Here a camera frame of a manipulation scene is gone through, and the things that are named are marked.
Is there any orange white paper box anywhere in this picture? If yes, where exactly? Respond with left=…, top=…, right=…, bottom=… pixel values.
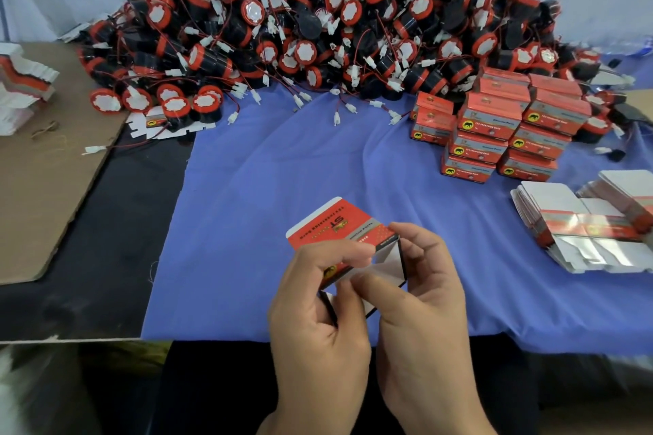
left=522, top=90, right=593, bottom=137
left=457, top=93, right=524, bottom=140
left=441, top=152, right=498, bottom=184
left=413, top=91, right=457, bottom=121
left=480, top=67, right=534, bottom=105
left=410, top=114, right=455, bottom=146
left=449, top=130, right=512, bottom=166
left=286, top=195, right=409, bottom=294
left=498, top=149, right=560, bottom=182
left=510, top=124, right=575, bottom=160
left=531, top=73, right=591, bottom=99

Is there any blue cloth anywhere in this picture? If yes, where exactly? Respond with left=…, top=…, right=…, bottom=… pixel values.
left=141, top=52, right=653, bottom=354

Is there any rubber band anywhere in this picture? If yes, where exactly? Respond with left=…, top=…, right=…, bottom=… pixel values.
left=31, top=120, right=61, bottom=140

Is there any person's right hand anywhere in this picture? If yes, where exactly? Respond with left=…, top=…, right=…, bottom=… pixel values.
left=350, top=222, right=498, bottom=435

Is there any pile of black red buzzers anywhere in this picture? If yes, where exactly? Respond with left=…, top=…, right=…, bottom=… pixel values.
left=80, top=0, right=636, bottom=137

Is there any stack of paper boxes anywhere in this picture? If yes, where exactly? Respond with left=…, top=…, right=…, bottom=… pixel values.
left=510, top=169, right=653, bottom=275
left=0, top=42, right=61, bottom=136

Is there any person's left hand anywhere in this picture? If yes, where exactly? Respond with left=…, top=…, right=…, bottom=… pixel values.
left=267, top=239, right=373, bottom=435

